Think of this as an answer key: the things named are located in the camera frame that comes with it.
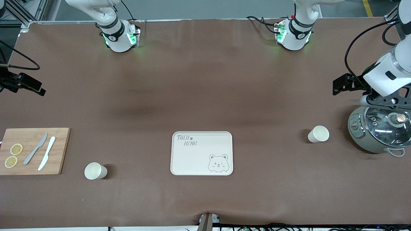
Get white IKEA cup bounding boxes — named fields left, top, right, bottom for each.
left=308, top=125, right=330, bottom=143
left=84, top=162, right=108, bottom=180

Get white bear print tray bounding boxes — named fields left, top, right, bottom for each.
left=170, top=131, right=233, bottom=176

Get grey pot with glass lid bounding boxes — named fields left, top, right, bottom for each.
left=348, top=104, right=411, bottom=157

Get glass pot lid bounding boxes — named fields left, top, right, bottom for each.
left=364, top=107, right=411, bottom=148

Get grey plastic knife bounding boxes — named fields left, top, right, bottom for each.
left=23, top=133, right=48, bottom=165

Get white plastic knife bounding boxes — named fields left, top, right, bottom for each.
left=38, top=136, right=56, bottom=171

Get bamboo cutting board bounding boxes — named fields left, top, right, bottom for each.
left=0, top=128, right=71, bottom=175

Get grey table edge clamp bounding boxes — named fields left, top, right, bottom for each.
left=198, top=212, right=221, bottom=231

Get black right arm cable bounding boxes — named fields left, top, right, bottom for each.
left=0, top=40, right=41, bottom=71

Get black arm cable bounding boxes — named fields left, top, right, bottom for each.
left=0, top=40, right=41, bottom=71
left=345, top=20, right=400, bottom=84

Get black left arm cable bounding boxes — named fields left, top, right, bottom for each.
left=345, top=20, right=400, bottom=84

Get aluminium frame profile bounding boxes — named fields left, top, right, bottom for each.
left=0, top=0, right=48, bottom=32
left=385, top=5, right=402, bottom=24

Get black base cable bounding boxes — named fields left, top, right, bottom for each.
left=246, top=15, right=284, bottom=34

